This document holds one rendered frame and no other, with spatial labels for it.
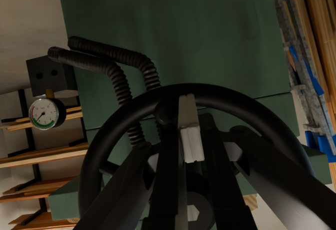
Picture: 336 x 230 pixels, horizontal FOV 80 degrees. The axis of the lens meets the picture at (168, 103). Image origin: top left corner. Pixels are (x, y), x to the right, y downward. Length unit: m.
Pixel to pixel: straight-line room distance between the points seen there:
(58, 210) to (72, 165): 3.10
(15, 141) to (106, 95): 3.85
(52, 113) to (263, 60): 0.43
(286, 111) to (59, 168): 3.60
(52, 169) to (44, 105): 3.47
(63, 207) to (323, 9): 1.72
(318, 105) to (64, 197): 1.19
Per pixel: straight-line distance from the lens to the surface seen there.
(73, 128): 3.53
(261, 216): 3.37
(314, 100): 1.30
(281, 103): 0.46
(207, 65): 0.43
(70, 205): 0.56
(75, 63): 0.37
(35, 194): 3.51
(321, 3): 1.77
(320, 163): 0.50
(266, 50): 0.46
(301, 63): 1.28
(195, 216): 0.26
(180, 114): 0.16
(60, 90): 0.47
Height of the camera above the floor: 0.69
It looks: level
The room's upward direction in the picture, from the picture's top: 169 degrees clockwise
